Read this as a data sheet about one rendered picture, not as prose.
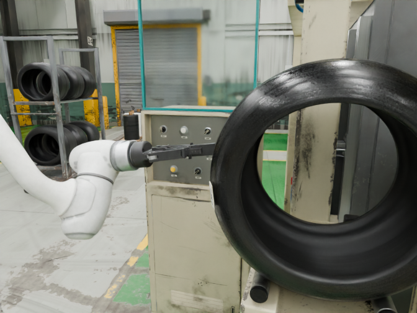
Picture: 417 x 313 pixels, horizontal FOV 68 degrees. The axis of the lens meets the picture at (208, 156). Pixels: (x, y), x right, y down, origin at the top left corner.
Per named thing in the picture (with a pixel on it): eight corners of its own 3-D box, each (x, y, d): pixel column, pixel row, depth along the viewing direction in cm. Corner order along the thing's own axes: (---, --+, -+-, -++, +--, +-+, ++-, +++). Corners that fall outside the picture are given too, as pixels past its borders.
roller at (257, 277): (275, 222, 106) (281, 234, 106) (263, 227, 107) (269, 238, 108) (262, 285, 73) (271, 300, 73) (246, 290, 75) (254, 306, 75)
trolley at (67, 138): (72, 167, 522) (59, 47, 477) (109, 168, 518) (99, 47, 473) (20, 195, 393) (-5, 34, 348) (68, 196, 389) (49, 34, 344)
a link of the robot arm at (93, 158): (132, 149, 97) (123, 188, 91) (91, 153, 102) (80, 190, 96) (113, 131, 88) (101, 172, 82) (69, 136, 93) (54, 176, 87)
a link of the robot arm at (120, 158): (125, 138, 93) (142, 136, 91) (130, 167, 95) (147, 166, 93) (107, 143, 85) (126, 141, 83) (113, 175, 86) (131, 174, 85)
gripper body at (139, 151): (126, 145, 83) (157, 141, 81) (141, 139, 91) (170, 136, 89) (131, 171, 85) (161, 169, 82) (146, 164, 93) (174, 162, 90)
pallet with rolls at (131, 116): (125, 137, 806) (123, 107, 789) (156, 137, 806) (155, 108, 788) (111, 146, 689) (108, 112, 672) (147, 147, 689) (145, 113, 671)
